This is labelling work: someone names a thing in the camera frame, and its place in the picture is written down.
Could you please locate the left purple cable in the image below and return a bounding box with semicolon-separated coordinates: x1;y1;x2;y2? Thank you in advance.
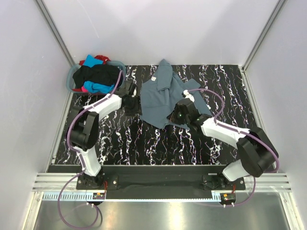
57;69;124;228

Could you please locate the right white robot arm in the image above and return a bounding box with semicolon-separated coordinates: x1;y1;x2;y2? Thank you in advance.
170;90;280;190

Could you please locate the teal plastic laundry basket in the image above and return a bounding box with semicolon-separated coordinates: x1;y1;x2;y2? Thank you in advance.
66;61;126;96

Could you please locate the grey blue t shirt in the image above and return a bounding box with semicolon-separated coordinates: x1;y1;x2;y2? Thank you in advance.
140;59;201;129

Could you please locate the black t shirt in basket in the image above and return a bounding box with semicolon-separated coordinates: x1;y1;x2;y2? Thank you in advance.
72;64;120;88

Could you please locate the red t shirt in basket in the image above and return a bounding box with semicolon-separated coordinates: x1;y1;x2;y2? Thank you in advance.
72;55;117;94

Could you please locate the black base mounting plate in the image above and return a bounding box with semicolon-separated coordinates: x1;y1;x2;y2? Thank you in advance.
77;165;243;190

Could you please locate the pink garment in basket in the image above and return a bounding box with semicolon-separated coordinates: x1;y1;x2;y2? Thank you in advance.
81;86;88;93

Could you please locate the aluminium frame rail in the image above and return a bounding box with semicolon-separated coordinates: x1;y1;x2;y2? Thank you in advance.
33;173;291;202

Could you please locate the cyan t shirt in basket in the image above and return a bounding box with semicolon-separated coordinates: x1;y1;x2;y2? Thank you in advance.
83;55;115;94

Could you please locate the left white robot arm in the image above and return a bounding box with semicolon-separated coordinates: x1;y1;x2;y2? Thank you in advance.
66;81;141;190

